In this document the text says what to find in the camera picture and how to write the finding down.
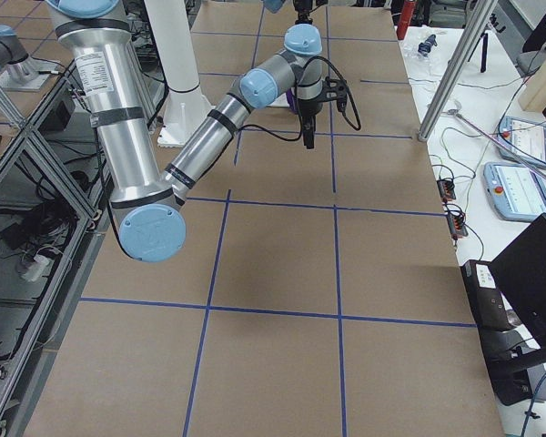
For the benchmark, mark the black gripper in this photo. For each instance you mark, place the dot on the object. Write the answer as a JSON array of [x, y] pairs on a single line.
[[308, 108], [303, 5]]

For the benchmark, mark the purple towel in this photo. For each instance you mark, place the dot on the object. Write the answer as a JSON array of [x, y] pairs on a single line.
[[292, 101]]

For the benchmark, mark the red cylinder bottle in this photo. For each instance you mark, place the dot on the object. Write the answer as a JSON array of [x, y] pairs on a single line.
[[405, 18]]

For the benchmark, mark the folded blue umbrella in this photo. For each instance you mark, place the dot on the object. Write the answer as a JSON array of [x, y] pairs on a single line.
[[425, 47]]

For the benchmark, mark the far orange connector block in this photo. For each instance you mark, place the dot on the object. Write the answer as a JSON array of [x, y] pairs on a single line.
[[446, 189]]

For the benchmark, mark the orange connector block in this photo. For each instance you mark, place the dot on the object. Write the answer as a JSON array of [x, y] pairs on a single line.
[[456, 224], [446, 189]]

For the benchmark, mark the near orange connector block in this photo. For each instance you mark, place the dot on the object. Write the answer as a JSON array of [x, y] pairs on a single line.
[[456, 224]]

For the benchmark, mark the far teach pendant tablet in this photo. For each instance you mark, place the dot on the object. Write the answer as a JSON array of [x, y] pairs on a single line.
[[523, 138]]

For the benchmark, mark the teach pendant tablet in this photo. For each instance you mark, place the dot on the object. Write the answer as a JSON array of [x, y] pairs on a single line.
[[523, 138], [515, 192]]

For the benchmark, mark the near teach pendant tablet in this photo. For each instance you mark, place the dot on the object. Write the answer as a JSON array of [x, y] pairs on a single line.
[[515, 192]]

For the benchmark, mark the black monitor on stand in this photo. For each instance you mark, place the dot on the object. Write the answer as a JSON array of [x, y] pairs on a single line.
[[507, 298]]

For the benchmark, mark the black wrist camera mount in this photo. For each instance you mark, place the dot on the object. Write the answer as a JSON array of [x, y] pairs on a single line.
[[335, 90]]

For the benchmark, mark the white camera pillar with base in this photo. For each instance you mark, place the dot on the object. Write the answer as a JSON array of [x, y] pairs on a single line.
[[187, 107]]

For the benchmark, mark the aluminium frame post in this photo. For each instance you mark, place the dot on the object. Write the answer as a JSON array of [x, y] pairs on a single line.
[[468, 41]]

